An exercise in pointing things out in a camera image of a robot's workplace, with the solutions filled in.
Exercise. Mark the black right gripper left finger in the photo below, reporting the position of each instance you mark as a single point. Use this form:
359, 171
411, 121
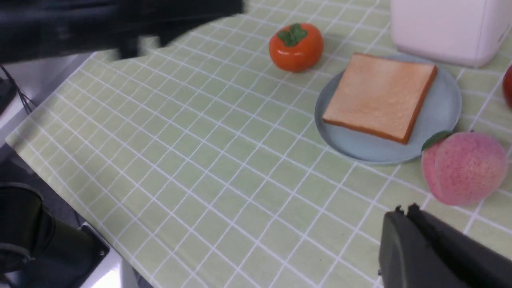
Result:
406, 259

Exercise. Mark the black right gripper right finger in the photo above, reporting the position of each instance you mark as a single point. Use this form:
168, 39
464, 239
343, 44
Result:
472, 262

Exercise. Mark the toast slice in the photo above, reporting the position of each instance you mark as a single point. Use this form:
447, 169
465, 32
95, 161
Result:
380, 97

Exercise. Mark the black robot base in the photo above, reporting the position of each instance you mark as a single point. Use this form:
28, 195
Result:
38, 250

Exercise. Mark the pink peach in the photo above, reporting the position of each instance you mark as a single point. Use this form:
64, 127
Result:
463, 168

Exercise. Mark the light blue plate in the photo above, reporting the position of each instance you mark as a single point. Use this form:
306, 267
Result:
441, 111

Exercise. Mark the red apple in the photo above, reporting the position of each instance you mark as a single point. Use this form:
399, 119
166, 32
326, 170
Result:
507, 87

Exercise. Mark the white toaster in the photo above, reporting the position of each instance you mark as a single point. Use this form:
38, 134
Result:
465, 32

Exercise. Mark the green checkered tablecloth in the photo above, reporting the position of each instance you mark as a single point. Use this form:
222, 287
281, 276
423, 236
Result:
202, 165

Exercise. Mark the orange persimmon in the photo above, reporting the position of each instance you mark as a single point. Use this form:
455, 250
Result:
297, 47

